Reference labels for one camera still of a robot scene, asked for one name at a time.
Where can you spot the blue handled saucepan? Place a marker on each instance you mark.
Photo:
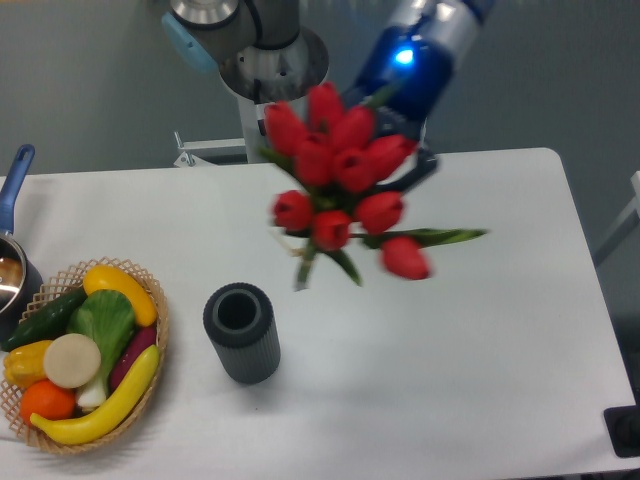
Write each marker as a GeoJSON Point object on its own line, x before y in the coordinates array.
{"type": "Point", "coordinates": [20, 280]}

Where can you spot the black device at table edge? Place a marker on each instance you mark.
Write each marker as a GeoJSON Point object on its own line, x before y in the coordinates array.
{"type": "Point", "coordinates": [623, 428]}

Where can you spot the yellow banana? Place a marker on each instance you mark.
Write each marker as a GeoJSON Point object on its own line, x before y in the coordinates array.
{"type": "Point", "coordinates": [112, 412]}

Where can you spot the orange fruit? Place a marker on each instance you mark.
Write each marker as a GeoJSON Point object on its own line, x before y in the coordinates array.
{"type": "Point", "coordinates": [48, 400]}

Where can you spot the green cucumber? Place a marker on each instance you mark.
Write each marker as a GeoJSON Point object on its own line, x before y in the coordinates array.
{"type": "Point", "coordinates": [48, 322]}

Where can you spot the beige round slice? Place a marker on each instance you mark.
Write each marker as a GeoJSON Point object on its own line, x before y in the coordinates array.
{"type": "Point", "coordinates": [71, 361]}

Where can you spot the woven wicker basket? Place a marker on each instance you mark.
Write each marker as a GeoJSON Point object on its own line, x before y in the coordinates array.
{"type": "Point", "coordinates": [57, 285]}

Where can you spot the white furniture leg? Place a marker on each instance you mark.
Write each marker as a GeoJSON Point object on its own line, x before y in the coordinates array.
{"type": "Point", "coordinates": [621, 227]}

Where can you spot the yellow bell pepper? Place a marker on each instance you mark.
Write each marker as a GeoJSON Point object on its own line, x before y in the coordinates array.
{"type": "Point", "coordinates": [24, 366]}

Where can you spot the yellow squash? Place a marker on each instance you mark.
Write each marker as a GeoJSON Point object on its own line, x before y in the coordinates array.
{"type": "Point", "coordinates": [107, 277]}

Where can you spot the green bok choy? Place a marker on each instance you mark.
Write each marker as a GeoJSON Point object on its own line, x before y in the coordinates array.
{"type": "Point", "coordinates": [106, 317]}

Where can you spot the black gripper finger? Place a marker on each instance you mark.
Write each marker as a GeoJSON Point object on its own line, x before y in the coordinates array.
{"type": "Point", "coordinates": [387, 162]}

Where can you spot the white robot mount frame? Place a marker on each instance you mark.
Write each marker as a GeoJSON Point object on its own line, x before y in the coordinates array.
{"type": "Point", "coordinates": [209, 152]}

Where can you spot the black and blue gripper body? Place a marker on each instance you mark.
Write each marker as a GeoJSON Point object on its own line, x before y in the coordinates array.
{"type": "Point", "coordinates": [414, 59]}

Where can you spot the red tulip bouquet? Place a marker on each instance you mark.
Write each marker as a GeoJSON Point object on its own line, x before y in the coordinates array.
{"type": "Point", "coordinates": [329, 154]}

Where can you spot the purple sweet potato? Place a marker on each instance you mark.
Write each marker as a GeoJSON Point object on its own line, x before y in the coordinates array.
{"type": "Point", "coordinates": [141, 340]}

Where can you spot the grey ribbed vase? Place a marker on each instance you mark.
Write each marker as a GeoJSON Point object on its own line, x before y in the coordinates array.
{"type": "Point", "coordinates": [239, 321]}

